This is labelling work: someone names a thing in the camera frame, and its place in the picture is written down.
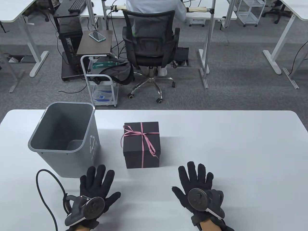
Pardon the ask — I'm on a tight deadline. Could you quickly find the person's left hand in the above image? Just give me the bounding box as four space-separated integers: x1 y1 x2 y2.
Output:
64 164 121 227

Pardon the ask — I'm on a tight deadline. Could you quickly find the person's right hand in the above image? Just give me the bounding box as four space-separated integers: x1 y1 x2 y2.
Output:
172 161 225 227

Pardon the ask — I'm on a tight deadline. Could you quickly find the black gift box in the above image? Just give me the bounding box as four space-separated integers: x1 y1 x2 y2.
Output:
123 122 161 169

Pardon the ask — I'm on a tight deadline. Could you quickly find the pink ribbon bow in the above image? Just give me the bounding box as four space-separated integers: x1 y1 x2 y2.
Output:
120 122 161 168

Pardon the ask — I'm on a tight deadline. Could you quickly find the person's right forearm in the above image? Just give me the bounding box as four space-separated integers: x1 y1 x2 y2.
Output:
199 220 217 231

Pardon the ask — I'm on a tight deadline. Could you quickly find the black floor box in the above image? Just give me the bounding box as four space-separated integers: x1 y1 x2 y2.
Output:
173 47 192 68

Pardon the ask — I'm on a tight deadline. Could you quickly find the grey white right hand controller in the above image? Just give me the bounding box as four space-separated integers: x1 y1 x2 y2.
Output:
188 188 225 219

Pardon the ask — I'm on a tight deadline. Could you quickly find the grey plastic trash bin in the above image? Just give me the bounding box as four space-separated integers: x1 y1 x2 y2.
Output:
28 102 101 178

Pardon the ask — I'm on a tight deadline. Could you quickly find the blue white packet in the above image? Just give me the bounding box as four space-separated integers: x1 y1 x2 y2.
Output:
93 90 113 104

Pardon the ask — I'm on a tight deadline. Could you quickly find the white rolling cart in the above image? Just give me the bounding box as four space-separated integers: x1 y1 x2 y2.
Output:
80 54 119 107

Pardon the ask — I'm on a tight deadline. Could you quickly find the grey backpack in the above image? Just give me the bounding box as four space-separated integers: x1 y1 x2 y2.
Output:
87 57 135 85

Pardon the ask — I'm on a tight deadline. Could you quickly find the green bottle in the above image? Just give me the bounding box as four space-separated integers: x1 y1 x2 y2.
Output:
92 61 120 69

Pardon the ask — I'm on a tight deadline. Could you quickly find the black mesh office chair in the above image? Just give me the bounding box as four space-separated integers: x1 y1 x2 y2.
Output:
122 10 181 104

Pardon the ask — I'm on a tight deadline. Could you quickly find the grey desk leg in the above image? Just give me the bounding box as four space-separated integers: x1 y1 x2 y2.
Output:
0 48 24 93

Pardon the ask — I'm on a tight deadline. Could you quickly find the dark brown side table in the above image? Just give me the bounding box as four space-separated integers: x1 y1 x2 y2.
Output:
77 30 113 56

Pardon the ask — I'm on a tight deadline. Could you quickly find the smartphone with teal case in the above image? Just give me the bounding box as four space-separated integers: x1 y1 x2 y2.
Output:
89 31 106 42

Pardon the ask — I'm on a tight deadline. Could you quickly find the white power strip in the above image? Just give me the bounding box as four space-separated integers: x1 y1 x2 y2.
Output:
5 55 24 63

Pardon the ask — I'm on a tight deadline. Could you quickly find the black computer tower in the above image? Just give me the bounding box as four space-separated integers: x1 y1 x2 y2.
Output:
58 16 83 72

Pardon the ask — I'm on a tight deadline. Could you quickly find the white desk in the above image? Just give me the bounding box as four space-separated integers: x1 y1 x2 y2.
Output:
0 0 50 77
263 0 308 75
79 0 238 21

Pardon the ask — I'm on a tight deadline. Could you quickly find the black computer stand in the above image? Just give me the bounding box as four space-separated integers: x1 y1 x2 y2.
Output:
53 0 95 82

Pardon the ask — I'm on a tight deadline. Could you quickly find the black keyboard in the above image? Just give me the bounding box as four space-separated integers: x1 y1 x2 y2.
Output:
68 0 87 13

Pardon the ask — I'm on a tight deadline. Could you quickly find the black swivel chair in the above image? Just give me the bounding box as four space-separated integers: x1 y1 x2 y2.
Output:
262 0 293 24

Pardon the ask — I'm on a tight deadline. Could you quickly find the black braided cable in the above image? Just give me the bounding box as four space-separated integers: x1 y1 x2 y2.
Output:
36 169 69 231

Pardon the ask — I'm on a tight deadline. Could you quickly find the aluminium floor rail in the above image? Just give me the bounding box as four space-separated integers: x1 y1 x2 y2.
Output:
283 68 299 89

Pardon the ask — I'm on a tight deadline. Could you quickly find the aluminium frame post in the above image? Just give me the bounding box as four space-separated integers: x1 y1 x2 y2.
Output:
198 0 216 89

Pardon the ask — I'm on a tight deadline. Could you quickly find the white wire cart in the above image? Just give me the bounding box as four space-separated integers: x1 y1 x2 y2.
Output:
235 0 267 27

